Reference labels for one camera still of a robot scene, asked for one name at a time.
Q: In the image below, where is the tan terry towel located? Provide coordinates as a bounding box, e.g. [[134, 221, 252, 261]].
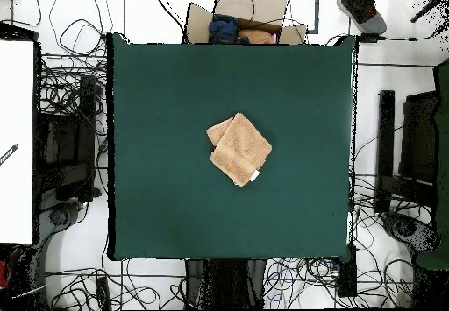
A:
[[205, 111, 274, 188]]

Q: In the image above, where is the orange cloth item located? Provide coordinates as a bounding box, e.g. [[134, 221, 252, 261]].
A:
[[238, 28, 276, 45]]

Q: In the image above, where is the dark green table cloth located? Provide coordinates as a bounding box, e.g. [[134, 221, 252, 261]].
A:
[[106, 32, 357, 261]]

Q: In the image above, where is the dark blue garment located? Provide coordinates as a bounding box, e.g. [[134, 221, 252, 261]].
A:
[[208, 13, 241, 45]]

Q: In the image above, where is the brown cardboard box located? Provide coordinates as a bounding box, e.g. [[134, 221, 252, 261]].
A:
[[183, 0, 309, 46]]

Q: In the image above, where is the black upright bar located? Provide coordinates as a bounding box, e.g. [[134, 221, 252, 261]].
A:
[[374, 89, 396, 216]]

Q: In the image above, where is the black power strip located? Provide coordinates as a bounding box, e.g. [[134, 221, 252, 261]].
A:
[[96, 276, 111, 310]]

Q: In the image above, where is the grey and dark shoe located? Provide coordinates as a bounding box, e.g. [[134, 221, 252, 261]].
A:
[[336, 0, 388, 35]]

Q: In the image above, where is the white board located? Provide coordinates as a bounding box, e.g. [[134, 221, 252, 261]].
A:
[[0, 39, 35, 245]]

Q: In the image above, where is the green cloth drape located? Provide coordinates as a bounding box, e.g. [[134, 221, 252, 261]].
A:
[[415, 56, 449, 270]]

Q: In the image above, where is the dark slim rod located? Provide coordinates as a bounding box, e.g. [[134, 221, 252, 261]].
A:
[[409, 0, 448, 24]]

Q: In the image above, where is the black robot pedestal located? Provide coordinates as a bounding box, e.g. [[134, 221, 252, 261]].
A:
[[184, 258, 267, 310]]

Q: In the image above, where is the black and blue cable tangle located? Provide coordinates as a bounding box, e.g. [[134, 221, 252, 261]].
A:
[[262, 257, 339, 310]]

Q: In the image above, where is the black stand frame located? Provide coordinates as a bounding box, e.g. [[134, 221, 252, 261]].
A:
[[36, 74, 103, 203]]

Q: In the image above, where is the grey angled frame bar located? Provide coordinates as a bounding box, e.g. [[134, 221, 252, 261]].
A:
[[304, 0, 321, 34]]

